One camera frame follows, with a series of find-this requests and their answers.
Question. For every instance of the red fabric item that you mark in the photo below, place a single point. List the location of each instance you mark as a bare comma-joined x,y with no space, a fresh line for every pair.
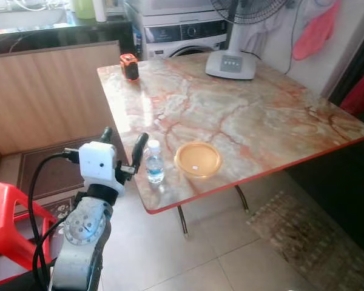
361,91

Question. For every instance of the dark metal table leg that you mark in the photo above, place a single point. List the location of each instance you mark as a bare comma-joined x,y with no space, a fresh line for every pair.
242,197
182,221

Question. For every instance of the white standing fan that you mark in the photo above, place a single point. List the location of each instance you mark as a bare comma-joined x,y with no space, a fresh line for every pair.
230,63

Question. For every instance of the patterned floor rug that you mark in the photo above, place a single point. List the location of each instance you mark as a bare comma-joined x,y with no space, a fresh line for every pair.
315,242

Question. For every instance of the marble pattern table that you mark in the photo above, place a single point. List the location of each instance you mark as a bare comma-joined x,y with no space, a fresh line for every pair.
242,115

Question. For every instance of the white bottle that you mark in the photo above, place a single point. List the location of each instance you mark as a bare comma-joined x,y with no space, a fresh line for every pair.
100,9

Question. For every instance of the orange lidded plastic bowl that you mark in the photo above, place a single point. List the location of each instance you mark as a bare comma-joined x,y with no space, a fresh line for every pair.
198,159

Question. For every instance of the black kitchen countertop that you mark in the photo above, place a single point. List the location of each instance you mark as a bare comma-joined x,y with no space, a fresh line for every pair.
48,37

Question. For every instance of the steel sink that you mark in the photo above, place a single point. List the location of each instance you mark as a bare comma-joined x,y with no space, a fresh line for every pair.
24,18

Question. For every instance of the red hanging cloth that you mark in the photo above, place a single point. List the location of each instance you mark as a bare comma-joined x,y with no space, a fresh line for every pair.
315,33

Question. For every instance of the white washing machine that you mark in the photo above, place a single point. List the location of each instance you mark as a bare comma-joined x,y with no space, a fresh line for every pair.
182,33

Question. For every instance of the green plastic jar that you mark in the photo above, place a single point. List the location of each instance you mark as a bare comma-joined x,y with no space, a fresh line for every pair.
84,7

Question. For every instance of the red plastic chair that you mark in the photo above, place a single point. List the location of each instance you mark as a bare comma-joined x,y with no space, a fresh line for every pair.
9,230

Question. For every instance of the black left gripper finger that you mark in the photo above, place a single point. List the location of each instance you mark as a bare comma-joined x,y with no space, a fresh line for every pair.
139,150
107,135

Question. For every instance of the orange black device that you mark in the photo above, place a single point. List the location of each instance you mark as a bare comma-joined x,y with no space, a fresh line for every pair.
129,66

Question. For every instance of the wooden cabinet panel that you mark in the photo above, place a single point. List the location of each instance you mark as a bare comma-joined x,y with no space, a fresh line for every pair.
48,97

